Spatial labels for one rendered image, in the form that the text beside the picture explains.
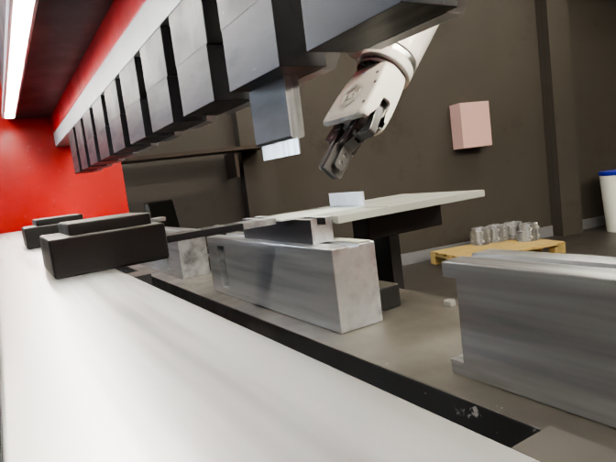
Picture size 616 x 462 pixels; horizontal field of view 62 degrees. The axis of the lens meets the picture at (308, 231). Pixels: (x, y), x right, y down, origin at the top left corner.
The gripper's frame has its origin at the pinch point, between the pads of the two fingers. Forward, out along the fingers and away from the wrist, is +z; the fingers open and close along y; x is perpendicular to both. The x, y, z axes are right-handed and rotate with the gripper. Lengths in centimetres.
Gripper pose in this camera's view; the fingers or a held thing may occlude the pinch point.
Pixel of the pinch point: (335, 161)
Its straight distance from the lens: 73.0
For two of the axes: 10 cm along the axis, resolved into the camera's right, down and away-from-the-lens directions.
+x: 7.3, 5.1, 4.6
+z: -4.5, 8.6, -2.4
